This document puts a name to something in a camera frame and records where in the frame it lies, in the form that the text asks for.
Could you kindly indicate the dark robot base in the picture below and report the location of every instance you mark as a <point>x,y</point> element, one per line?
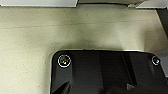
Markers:
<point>93,70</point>

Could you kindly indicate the white narrow drawer unit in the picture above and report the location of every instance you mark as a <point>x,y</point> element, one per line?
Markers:
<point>153,3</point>

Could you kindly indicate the white sink base cabinet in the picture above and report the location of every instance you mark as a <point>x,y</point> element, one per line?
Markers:
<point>36,2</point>

